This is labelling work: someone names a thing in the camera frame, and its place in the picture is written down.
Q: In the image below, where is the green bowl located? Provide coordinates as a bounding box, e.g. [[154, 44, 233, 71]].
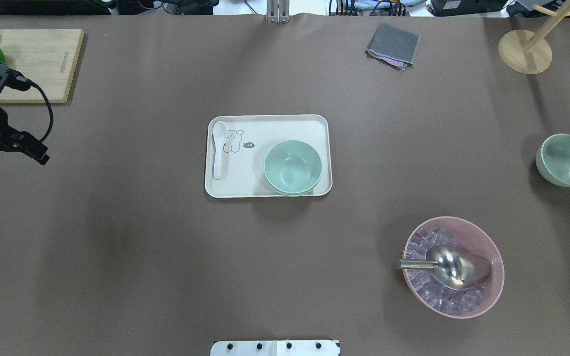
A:
[[268, 182, 317, 197], [263, 140, 323, 188], [535, 133, 570, 187]]

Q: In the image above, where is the wooden cutting board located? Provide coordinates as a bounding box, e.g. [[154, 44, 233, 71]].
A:
[[0, 29, 84, 103]]

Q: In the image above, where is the wooden mug tree stand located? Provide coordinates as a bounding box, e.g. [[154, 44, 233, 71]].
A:
[[497, 0, 570, 75]]

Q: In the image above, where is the pink bowl with ice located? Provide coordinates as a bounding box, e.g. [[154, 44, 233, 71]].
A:
[[396, 216, 505, 318]]

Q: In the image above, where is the metal ice scoop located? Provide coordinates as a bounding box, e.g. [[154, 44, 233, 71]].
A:
[[395, 245, 491, 291]]

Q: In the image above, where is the white ceramic spoon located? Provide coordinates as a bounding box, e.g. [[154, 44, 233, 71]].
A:
[[213, 120, 228, 180]]

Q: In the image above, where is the cream rabbit print tray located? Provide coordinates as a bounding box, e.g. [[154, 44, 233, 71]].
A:
[[204, 114, 333, 198]]

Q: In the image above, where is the grey folded cloth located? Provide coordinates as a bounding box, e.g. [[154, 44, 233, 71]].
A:
[[365, 23, 421, 70]]

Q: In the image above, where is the green bowl on tray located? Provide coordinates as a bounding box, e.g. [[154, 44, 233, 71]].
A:
[[268, 182, 317, 197]]

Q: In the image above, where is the aluminium frame post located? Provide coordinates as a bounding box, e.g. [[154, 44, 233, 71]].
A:
[[265, 0, 291, 23]]

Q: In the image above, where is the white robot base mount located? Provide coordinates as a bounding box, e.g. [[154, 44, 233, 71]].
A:
[[210, 339, 341, 356]]

